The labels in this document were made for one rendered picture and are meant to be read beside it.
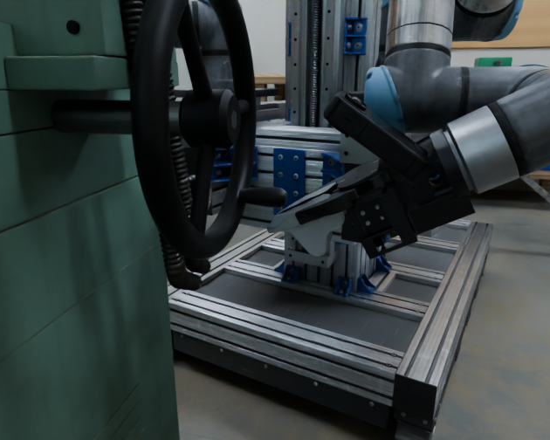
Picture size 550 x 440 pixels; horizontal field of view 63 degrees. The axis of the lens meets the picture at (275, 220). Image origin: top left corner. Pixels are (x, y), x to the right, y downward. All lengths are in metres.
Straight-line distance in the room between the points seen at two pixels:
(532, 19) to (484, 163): 3.45
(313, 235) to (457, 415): 0.96
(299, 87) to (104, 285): 0.79
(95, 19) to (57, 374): 0.39
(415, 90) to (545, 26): 3.38
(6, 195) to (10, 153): 0.04
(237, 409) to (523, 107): 1.07
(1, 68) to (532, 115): 0.48
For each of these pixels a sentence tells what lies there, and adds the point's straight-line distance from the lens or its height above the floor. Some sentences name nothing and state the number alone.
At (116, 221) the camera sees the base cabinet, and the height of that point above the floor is 0.66.
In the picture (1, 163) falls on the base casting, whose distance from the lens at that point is 0.50.
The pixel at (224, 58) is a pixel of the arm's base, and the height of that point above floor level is 0.90.
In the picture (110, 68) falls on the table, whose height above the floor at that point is 0.86.
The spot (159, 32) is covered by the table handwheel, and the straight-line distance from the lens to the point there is 0.36.
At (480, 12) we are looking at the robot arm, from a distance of 1.01.
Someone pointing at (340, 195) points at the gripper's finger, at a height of 0.74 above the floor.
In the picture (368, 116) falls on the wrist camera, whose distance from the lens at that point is 0.46.
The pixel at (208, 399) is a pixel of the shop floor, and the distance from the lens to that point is 1.35.
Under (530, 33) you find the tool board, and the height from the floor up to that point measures 1.14.
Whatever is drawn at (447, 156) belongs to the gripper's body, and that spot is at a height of 0.78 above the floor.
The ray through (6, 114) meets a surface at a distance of 0.50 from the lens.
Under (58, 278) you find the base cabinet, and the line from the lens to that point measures 0.57.
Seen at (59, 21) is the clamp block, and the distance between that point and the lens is 0.49.
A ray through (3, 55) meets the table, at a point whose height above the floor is 0.87.
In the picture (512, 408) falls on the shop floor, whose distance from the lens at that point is 1.46.
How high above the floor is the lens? 0.85
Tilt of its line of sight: 18 degrees down
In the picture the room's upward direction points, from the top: straight up
